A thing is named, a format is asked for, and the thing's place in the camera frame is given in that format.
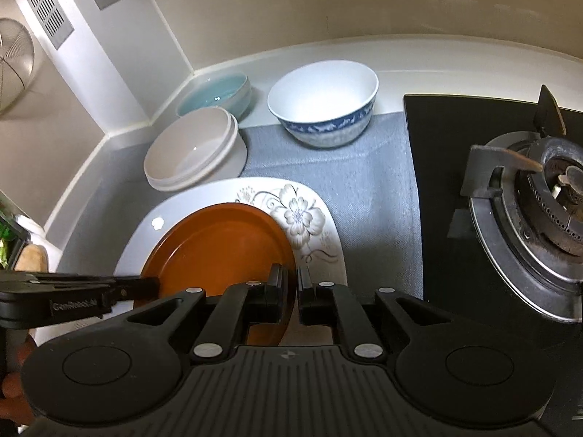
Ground wooden cutting board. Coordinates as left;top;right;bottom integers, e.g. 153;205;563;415
14;244;48;272

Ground beige bowls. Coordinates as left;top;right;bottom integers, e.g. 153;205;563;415
143;107;247;192

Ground light blue bowl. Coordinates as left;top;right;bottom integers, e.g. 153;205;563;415
176;73;252;119

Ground blue white patterned bowl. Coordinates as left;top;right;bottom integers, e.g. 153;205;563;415
267;59;379;148

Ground brown round plate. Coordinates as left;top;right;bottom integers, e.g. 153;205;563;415
141;203;297;346

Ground white floral plate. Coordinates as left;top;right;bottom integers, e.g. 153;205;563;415
113;176;350;346

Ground grey counter mat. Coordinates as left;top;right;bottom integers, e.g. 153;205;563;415
57;113;423;298

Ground black gas stove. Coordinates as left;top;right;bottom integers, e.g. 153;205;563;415
404;87;582;434

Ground left vent grille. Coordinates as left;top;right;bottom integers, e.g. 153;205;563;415
27;0;74;50

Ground wire mesh strainer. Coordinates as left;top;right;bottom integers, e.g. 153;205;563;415
1;18;35;111

